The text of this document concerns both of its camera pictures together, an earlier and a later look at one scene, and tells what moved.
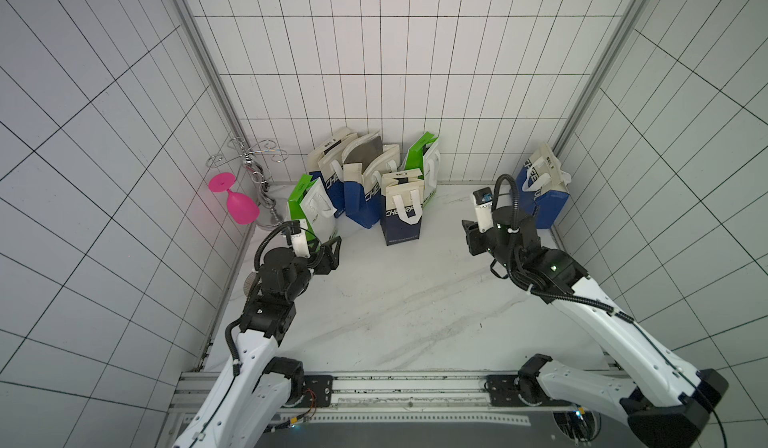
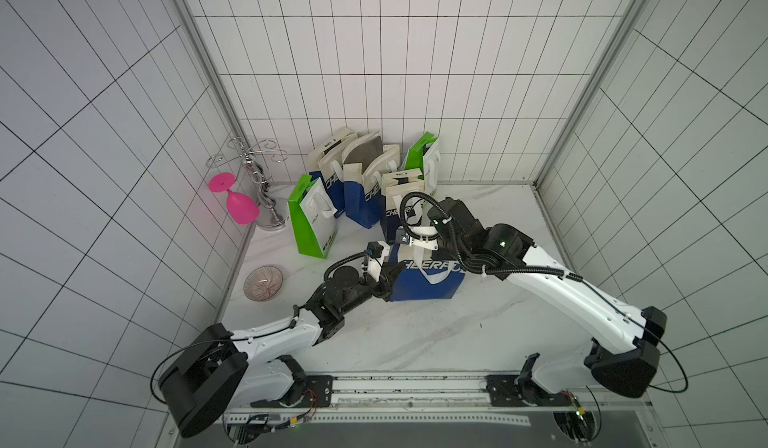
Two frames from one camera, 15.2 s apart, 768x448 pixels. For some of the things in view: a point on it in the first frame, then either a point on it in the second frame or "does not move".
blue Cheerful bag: (365, 162) does not move
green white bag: (424, 154) does not move
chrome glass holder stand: (238, 149) does not move
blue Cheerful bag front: (326, 163) does not move
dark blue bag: (542, 187) to (423, 279)
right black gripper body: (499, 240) to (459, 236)
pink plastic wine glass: (240, 208) does not move
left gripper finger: (335, 244) to (392, 269)
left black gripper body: (317, 263) to (379, 287)
